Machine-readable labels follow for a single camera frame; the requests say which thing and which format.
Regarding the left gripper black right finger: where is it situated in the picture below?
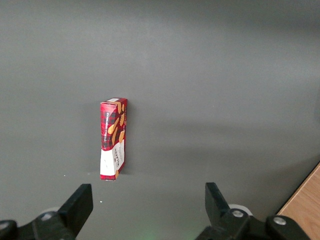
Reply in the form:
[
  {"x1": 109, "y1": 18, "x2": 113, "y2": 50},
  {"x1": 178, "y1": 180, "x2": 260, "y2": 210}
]
[{"x1": 194, "y1": 182, "x2": 270, "y2": 240}]

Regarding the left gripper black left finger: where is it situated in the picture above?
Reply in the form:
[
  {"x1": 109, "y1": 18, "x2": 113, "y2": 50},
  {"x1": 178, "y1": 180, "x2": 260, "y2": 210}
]
[{"x1": 34, "y1": 183, "x2": 94, "y2": 240}]

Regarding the red shortbread cookie box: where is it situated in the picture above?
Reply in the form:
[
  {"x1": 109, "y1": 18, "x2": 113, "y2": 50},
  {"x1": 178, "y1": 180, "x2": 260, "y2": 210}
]
[{"x1": 99, "y1": 97, "x2": 129, "y2": 182}]

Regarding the wooden two-drawer cabinet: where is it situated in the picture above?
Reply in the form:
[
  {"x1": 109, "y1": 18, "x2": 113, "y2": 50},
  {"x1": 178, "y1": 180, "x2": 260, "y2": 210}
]
[{"x1": 276, "y1": 160, "x2": 320, "y2": 240}]

